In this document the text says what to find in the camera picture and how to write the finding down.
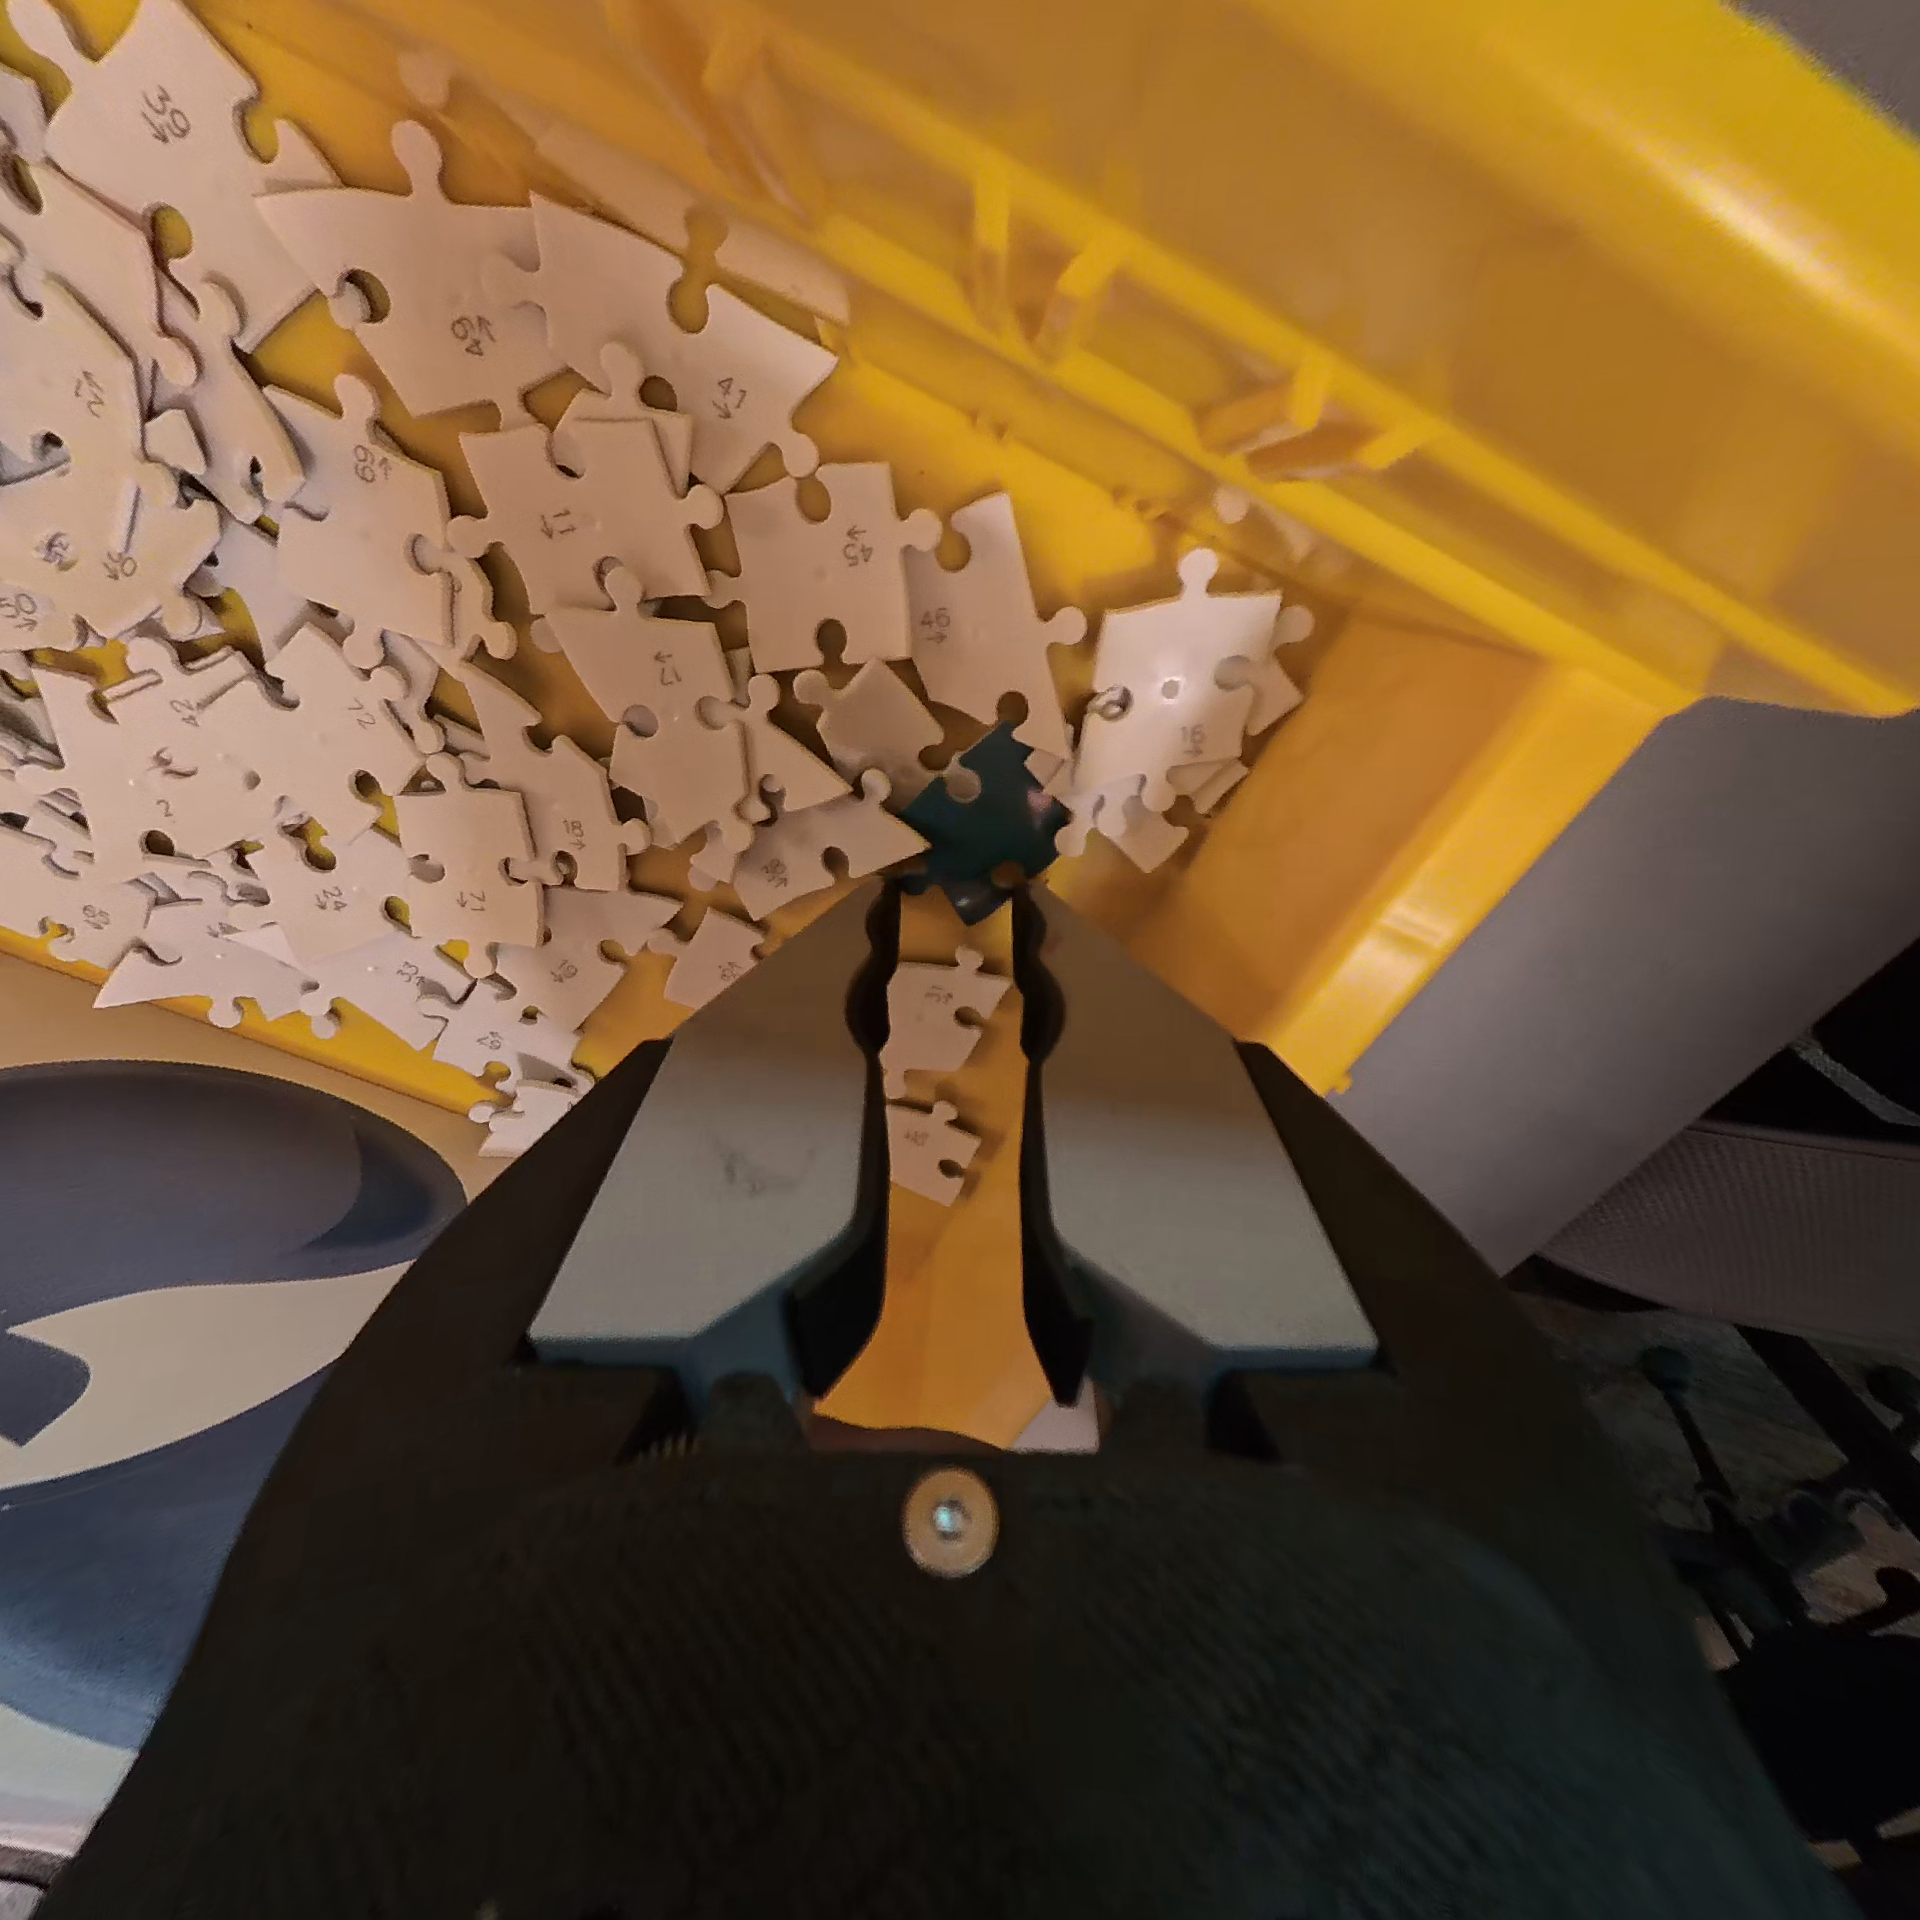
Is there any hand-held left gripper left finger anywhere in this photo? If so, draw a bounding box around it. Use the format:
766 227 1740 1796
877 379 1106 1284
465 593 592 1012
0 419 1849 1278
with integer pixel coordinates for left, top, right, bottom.
526 874 905 1402

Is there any yellow plastic bin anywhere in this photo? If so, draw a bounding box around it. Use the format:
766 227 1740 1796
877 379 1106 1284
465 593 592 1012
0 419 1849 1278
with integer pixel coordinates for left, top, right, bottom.
0 0 1920 1449

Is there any printed card with blue shapes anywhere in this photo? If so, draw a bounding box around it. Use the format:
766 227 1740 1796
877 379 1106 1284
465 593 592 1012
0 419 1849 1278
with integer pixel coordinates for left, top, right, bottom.
0 938 601 1869

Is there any pile of white puzzle pieces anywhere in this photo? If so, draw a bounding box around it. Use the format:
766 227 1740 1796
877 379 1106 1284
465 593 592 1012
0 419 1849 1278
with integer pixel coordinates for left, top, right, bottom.
0 0 1314 1209

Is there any office chair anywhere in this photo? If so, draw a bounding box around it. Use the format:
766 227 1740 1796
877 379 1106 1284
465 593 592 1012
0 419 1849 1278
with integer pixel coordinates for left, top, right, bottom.
1500 1019 1920 1862

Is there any teal puzzle piece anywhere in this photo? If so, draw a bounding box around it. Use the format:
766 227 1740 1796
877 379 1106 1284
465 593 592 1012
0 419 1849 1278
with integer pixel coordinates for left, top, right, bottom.
897 719 1076 923

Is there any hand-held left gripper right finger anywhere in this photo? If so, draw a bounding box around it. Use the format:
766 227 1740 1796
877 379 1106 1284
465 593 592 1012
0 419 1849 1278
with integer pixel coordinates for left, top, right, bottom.
1009 878 1381 1407

